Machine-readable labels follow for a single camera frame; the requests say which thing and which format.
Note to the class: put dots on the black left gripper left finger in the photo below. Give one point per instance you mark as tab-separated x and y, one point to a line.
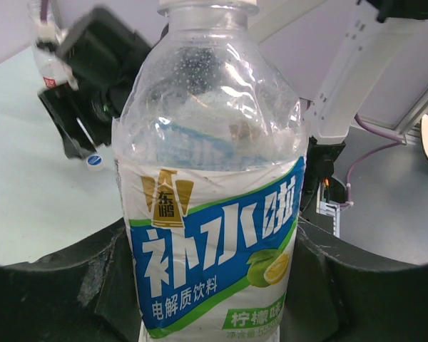
85	292

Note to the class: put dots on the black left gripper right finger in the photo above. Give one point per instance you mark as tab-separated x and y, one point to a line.
339	292

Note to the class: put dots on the blue Pocari Sweat cap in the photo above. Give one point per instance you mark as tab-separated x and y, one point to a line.
94	163

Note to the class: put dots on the clear blue-label Pocari bottle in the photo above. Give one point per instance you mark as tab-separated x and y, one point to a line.
211	153

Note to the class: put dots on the clear red-label water bottle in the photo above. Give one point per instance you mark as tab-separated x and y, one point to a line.
50	68

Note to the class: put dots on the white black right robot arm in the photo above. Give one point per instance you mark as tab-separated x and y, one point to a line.
100	58

